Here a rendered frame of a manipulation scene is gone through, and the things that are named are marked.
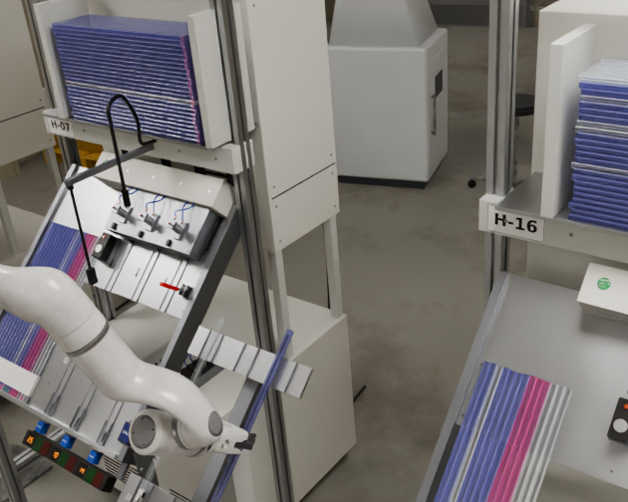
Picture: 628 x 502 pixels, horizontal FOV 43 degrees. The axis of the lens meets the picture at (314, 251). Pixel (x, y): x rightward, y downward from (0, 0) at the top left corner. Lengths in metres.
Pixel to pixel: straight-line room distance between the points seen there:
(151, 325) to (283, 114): 0.96
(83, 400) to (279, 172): 0.81
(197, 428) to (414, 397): 1.92
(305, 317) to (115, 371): 1.32
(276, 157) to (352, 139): 2.95
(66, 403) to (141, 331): 0.57
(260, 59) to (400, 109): 2.92
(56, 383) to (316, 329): 0.84
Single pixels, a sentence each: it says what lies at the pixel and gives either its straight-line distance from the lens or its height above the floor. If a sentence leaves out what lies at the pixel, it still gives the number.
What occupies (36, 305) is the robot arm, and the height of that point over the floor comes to 1.40.
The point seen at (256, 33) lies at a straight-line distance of 2.08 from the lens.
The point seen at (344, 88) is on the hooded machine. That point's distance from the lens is 5.03.
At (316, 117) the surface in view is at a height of 1.34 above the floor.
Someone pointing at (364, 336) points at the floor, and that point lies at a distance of 3.68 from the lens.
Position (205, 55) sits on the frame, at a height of 1.62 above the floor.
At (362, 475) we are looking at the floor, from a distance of 2.98.
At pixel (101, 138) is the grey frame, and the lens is 2.38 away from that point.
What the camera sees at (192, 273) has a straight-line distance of 2.12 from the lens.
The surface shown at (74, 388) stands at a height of 0.78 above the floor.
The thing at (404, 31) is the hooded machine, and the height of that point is 1.00.
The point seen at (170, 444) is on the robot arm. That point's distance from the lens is 1.53.
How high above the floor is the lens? 2.05
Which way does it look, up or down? 27 degrees down
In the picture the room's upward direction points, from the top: 5 degrees counter-clockwise
